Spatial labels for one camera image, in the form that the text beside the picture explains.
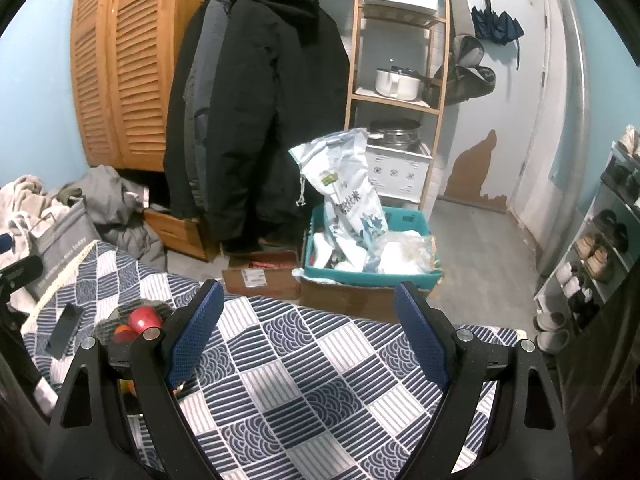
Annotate white printed rice bag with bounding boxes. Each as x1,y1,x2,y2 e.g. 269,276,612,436
289,128,390,271

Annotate black phone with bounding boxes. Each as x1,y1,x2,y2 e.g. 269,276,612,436
45,304,82,356

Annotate wooden drawer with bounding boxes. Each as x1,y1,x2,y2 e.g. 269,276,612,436
142,207,221,263

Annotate teal plastic basket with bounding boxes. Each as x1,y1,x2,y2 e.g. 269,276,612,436
302,205,445,291

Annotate grey clothing pile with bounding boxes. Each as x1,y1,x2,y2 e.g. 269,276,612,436
75,165,168,271

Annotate wooden shelf unit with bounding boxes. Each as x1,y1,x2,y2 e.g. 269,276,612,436
342,0,451,211

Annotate white door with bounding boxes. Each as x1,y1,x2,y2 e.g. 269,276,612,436
450,0,551,211

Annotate white patterned storage basket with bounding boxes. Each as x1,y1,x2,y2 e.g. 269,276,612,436
365,137,433,203

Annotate flat cardboard package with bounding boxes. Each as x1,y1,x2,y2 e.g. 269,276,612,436
221,251,303,301

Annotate grey backpack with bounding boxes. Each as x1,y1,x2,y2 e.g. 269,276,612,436
432,35,498,106

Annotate clear plastic bag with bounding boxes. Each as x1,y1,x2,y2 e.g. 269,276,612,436
372,235,436,276

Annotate white cooking pot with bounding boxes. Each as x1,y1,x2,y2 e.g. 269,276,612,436
375,67,422,101

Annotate wooden louvered wardrobe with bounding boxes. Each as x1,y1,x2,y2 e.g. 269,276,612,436
70,0,201,173

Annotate steel steamer pot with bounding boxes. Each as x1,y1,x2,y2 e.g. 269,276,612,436
368,119,422,148

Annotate olive cloth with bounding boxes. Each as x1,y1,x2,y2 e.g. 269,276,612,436
47,187,83,206

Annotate red apple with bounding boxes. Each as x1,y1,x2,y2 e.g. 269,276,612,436
127,307,165,333

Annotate dark glass bowl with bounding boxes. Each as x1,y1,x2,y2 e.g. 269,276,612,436
92,299,177,416

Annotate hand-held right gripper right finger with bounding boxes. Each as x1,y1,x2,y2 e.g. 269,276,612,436
395,281,574,480

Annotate beige towel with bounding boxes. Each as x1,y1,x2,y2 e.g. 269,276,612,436
0,175,51,271

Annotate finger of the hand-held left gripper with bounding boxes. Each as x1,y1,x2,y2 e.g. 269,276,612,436
0,255,44,291

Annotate navy folded umbrella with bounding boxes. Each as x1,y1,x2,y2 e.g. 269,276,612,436
471,7,526,68

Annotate shoe rack with shoes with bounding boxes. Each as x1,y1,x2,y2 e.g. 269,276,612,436
532,125,640,353

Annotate grey hanging jacket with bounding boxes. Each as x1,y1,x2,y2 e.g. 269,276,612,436
182,0,236,211

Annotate silver duct pipe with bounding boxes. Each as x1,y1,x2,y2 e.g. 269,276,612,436
537,0,593,276

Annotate blue white patterned tablecloth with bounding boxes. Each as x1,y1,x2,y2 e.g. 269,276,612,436
20,240,528,480

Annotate black hooded coat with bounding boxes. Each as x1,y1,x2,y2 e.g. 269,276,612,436
164,0,351,256

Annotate brown cardboard box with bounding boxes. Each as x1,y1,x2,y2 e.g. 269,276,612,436
300,275,433,323

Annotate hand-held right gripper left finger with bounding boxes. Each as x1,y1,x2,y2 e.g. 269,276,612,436
47,280,225,480

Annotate grey tote bag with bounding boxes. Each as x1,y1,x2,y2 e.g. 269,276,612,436
25,200,103,301

